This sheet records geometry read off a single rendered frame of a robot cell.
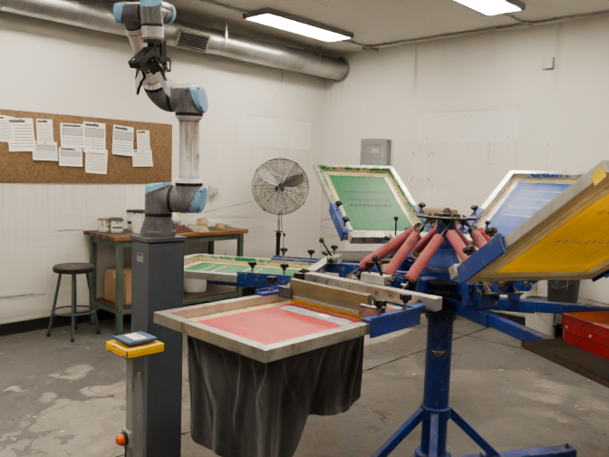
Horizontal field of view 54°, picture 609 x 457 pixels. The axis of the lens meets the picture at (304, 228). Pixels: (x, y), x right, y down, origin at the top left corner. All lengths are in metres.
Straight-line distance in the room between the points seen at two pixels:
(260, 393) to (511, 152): 4.93
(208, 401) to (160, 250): 0.73
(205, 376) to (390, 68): 5.69
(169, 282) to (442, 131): 4.74
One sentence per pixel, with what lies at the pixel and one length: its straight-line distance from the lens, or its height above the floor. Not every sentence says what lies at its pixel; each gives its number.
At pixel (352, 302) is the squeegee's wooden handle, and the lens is 2.25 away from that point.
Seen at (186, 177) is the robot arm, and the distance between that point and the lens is 2.55.
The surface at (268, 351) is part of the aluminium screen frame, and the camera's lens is 1.74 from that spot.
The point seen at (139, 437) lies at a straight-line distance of 2.05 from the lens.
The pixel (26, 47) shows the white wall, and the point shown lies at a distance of 5.77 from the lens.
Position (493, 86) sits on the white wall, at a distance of 6.63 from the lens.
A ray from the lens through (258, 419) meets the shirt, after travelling 1.98.
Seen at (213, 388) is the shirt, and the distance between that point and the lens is 2.12.
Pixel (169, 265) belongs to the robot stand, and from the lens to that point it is 2.62.
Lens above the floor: 1.50
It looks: 5 degrees down
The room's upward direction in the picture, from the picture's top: 2 degrees clockwise
